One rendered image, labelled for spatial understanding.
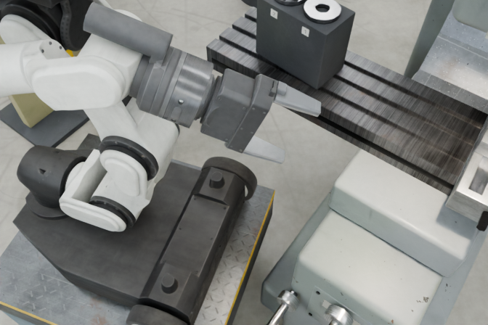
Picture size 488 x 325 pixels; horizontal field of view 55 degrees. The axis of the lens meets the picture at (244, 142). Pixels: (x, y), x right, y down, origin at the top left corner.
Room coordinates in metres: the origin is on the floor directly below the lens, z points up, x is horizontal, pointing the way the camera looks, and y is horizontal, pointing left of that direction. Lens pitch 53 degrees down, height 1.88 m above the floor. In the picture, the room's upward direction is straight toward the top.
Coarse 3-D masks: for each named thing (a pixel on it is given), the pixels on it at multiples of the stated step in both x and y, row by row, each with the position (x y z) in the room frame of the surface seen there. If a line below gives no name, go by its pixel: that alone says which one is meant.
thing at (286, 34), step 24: (264, 0) 1.00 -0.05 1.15; (288, 0) 0.98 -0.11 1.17; (312, 0) 0.98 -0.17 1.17; (264, 24) 0.99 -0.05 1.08; (288, 24) 0.94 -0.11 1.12; (312, 24) 0.90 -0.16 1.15; (336, 24) 0.90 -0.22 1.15; (264, 48) 0.99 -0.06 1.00; (288, 48) 0.93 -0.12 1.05; (312, 48) 0.88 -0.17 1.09; (336, 48) 0.90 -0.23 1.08; (288, 72) 0.93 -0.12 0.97; (312, 72) 0.88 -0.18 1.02; (336, 72) 0.92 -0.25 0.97
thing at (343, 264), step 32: (320, 224) 0.58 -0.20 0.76; (352, 224) 0.57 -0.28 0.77; (320, 256) 0.48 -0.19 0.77; (352, 256) 0.48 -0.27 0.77; (384, 256) 0.48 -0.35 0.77; (320, 288) 0.43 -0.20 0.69; (352, 288) 0.40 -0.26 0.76; (384, 288) 0.40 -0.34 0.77; (416, 288) 0.40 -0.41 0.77; (288, 320) 0.47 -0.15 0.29; (320, 320) 0.41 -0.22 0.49; (384, 320) 0.33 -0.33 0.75; (416, 320) 0.33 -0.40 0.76
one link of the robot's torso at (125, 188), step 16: (112, 160) 0.58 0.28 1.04; (128, 160) 0.57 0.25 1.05; (112, 176) 0.58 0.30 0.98; (128, 176) 0.57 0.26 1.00; (144, 176) 0.57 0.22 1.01; (160, 176) 0.71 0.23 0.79; (96, 192) 0.69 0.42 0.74; (112, 192) 0.65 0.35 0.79; (128, 192) 0.57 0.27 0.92; (144, 192) 0.57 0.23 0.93; (112, 208) 0.64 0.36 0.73; (128, 208) 0.64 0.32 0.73; (128, 224) 0.63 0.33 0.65
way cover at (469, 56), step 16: (448, 16) 1.08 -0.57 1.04; (448, 32) 1.05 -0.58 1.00; (464, 32) 1.03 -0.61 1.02; (480, 32) 1.02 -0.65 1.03; (432, 48) 1.03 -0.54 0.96; (448, 48) 1.02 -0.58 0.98; (464, 48) 1.00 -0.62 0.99; (480, 48) 0.99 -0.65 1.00; (432, 64) 0.99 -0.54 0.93; (448, 64) 0.98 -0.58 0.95; (464, 64) 0.97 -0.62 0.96; (480, 64) 0.96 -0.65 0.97; (416, 80) 0.96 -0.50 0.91; (432, 80) 0.95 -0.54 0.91; (448, 80) 0.95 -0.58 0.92; (464, 80) 0.93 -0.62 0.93; (480, 80) 0.92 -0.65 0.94; (464, 96) 0.89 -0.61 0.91; (480, 96) 0.89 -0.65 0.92
